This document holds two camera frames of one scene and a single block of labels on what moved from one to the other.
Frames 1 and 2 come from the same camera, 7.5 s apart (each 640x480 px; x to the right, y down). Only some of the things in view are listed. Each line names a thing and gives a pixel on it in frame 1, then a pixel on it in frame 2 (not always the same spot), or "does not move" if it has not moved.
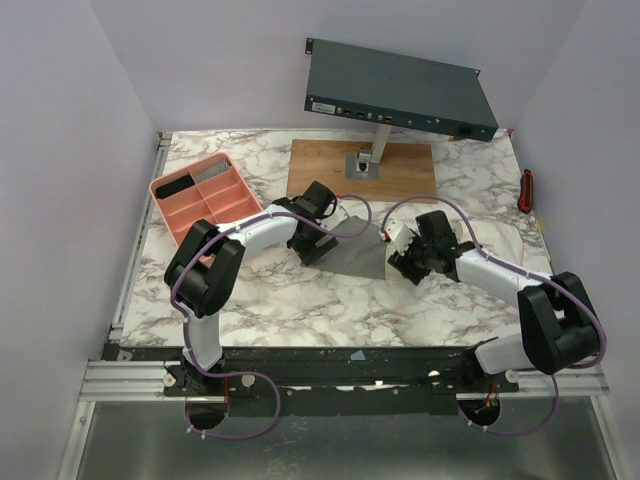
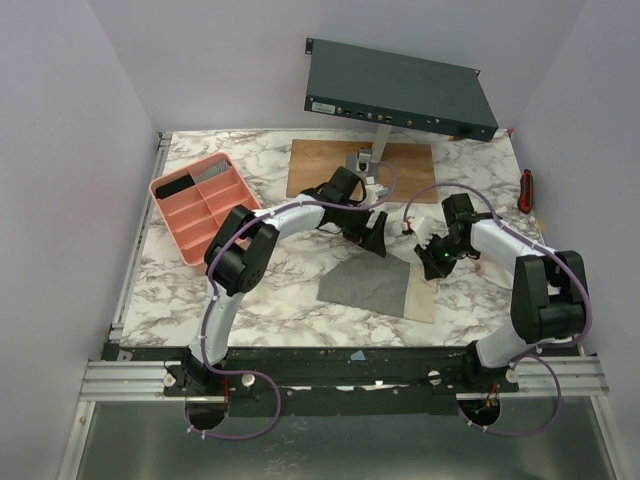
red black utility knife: x=526 y=192 does not move
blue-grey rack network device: x=376 y=86 does not move
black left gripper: x=309 y=252 to x=371 y=238
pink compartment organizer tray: x=211 y=189 does not move
